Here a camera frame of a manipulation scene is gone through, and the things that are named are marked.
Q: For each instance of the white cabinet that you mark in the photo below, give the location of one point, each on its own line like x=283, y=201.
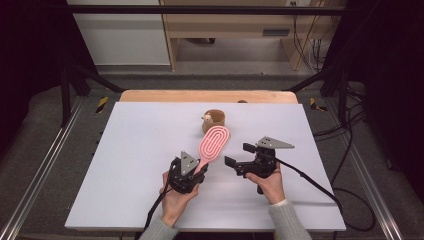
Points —
x=123, y=36

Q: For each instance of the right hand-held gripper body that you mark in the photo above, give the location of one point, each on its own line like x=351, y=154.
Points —
x=273, y=143

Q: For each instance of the person's right hand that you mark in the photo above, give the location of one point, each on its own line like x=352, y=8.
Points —
x=271, y=188

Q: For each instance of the wooden desk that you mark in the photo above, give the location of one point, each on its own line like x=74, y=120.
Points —
x=226, y=26

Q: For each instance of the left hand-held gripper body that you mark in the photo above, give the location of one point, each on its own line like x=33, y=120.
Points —
x=188, y=163

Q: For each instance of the black horizontal bar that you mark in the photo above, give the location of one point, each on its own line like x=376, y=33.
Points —
x=200, y=10

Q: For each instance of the person's left hand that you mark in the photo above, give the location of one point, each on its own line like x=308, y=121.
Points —
x=176, y=206

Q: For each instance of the aluminium rail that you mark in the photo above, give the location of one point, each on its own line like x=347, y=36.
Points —
x=370, y=180
x=43, y=163

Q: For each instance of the black metal stand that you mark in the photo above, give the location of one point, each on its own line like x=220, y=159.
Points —
x=66, y=96
x=342, y=96

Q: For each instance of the pink hairbrush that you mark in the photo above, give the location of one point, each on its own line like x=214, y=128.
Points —
x=215, y=143

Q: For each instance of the yellow black tape strip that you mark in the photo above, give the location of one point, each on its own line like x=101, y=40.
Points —
x=315, y=104
x=102, y=104

